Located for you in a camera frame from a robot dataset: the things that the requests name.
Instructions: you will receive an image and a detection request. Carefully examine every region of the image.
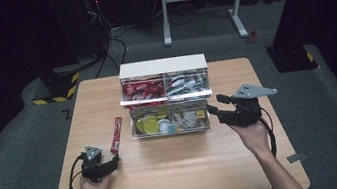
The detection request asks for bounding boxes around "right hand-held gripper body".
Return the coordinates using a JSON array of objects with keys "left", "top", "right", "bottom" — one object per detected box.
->
[{"left": 214, "top": 78, "right": 283, "bottom": 132}]

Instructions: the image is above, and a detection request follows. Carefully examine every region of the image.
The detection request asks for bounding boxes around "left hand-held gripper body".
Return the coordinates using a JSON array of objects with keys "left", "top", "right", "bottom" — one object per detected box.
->
[{"left": 76, "top": 142, "right": 113, "bottom": 185}]

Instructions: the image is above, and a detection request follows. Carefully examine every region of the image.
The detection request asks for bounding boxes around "single red stick sachet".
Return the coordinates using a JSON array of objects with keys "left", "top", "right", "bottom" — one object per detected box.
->
[{"left": 104, "top": 116, "right": 129, "bottom": 157}]

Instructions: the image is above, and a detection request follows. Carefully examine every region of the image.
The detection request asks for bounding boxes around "clear drawer with sachets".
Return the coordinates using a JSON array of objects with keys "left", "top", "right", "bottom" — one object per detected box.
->
[{"left": 116, "top": 65, "right": 214, "bottom": 112}]

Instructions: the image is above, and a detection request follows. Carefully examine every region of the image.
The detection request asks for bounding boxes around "white storage organizer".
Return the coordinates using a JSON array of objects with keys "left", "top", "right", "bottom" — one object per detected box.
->
[{"left": 114, "top": 50, "right": 219, "bottom": 143}]

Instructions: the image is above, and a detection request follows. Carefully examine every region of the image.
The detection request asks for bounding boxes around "pile of red sachets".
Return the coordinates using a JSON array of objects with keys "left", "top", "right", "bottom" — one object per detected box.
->
[{"left": 119, "top": 77, "right": 169, "bottom": 111}]

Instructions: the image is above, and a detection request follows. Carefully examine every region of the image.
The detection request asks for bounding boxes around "person's right hand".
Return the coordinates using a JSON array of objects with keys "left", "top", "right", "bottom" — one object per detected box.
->
[{"left": 226, "top": 116, "right": 272, "bottom": 161}]

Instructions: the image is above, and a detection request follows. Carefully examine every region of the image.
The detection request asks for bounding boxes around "small yellow square packet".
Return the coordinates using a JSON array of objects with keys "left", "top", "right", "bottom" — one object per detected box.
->
[{"left": 195, "top": 109, "right": 207, "bottom": 121}]

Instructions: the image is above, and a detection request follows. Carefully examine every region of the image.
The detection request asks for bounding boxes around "heap of clear packets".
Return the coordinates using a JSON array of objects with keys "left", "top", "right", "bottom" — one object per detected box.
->
[{"left": 170, "top": 107, "right": 201, "bottom": 132}]

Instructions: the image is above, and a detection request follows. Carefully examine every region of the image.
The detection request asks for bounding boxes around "pile of silver sachets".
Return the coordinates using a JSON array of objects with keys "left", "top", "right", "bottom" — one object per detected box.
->
[{"left": 163, "top": 71, "right": 210, "bottom": 98}]

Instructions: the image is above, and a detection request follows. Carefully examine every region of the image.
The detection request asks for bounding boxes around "yellow round capsule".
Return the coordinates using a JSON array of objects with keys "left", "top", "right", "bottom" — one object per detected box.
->
[
  {"left": 155, "top": 107, "right": 171, "bottom": 120},
  {"left": 142, "top": 117, "right": 162, "bottom": 136},
  {"left": 135, "top": 117, "right": 147, "bottom": 135}
]

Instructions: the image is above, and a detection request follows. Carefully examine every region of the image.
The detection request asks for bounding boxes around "clear drawer with capsules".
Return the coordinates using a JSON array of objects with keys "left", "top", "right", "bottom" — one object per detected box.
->
[{"left": 126, "top": 97, "right": 213, "bottom": 142}]

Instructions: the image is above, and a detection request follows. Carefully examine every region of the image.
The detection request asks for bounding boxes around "white round creamer cup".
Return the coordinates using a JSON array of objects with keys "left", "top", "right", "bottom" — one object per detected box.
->
[{"left": 157, "top": 118, "right": 173, "bottom": 135}]

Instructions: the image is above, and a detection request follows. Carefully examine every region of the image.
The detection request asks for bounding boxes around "small red floor object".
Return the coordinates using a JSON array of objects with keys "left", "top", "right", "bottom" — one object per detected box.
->
[{"left": 245, "top": 29, "right": 260, "bottom": 45}]

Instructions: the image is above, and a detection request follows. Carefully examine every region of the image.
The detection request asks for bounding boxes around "grey tape strip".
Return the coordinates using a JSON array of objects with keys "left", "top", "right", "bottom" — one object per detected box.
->
[{"left": 285, "top": 151, "right": 309, "bottom": 165}]

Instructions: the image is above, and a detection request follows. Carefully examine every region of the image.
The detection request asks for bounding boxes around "black yellow striped stand base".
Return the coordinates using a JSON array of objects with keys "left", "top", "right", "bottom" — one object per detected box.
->
[{"left": 28, "top": 63, "right": 85, "bottom": 108}]

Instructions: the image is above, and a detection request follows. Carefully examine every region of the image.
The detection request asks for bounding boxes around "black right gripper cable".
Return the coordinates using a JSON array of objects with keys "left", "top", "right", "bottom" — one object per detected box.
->
[{"left": 248, "top": 104, "right": 285, "bottom": 189}]

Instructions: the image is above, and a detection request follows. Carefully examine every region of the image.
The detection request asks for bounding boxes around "bundle of floor cables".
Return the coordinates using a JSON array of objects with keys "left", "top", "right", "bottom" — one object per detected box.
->
[{"left": 83, "top": 0, "right": 135, "bottom": 80}]

